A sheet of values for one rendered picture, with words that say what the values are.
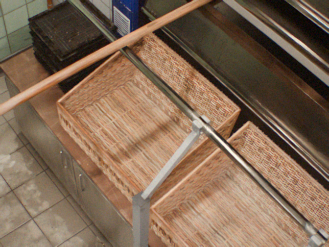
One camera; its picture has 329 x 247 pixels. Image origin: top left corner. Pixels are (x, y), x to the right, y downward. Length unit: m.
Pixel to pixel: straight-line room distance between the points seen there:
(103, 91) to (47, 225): 0.77
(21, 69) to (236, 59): 1.05
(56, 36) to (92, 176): 0.61
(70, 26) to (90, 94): 0.30
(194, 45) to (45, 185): 1.18
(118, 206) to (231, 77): 0.64
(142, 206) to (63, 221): 1.10
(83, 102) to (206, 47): 0.59
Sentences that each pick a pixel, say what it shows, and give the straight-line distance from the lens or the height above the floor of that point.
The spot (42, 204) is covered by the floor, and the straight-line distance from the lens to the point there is 2.85.
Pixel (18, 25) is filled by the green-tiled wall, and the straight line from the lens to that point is 3.27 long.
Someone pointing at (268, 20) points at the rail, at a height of 1.44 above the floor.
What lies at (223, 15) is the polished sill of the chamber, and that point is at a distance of 1.96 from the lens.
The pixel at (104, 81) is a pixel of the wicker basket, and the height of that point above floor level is 0.69.
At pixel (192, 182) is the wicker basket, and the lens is 2.06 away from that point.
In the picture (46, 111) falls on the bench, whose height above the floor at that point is 0.58.
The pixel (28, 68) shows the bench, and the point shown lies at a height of 0.58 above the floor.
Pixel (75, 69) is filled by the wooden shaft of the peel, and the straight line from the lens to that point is 1.73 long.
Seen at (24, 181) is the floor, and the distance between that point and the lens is 2.94.
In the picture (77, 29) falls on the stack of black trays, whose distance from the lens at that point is 2.40.
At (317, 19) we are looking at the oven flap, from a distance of 1.58.
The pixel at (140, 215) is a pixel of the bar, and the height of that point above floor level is 0.89.
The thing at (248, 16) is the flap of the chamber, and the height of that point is 1.42.
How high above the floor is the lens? 2.48
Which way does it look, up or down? 53 degrees down
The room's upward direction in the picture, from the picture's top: 4 degrees clockwise
